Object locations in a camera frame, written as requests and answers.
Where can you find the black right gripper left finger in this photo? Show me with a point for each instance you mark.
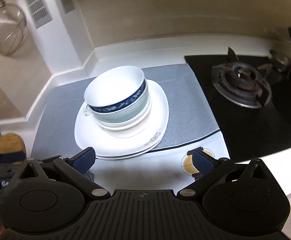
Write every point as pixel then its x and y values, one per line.
pixel 75 168

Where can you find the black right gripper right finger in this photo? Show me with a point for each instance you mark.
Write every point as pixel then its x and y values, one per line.
pixel 209 171

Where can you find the large white square flower plate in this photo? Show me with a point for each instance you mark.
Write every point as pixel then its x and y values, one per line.
pixel 137 139

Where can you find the cream bowls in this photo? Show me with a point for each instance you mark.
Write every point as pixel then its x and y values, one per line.
pixel 125 127

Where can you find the turquoise glazed ceramic bowl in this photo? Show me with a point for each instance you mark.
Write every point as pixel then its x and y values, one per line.
pixel 137 98

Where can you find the white bowl blue pattern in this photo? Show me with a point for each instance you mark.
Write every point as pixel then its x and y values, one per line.
pixel 115 89

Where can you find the white oval flower plate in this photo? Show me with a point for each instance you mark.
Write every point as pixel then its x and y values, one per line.
pixel 125 156

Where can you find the wooden cutting board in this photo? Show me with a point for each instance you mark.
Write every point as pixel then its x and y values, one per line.
pixel 12 148

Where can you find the grey countertop mat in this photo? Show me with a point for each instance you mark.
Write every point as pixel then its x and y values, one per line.
pixel 190 117

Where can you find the black gas stove top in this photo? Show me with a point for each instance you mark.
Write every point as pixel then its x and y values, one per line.
pixel 248 133

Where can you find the gas burner with grate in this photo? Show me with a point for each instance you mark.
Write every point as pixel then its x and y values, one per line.
pixel 242 83

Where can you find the metal pot on stove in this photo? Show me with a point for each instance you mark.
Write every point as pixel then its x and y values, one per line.
pixel 280 60

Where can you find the metal wire mesh strainer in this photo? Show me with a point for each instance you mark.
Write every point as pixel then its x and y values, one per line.
pixel 12 28

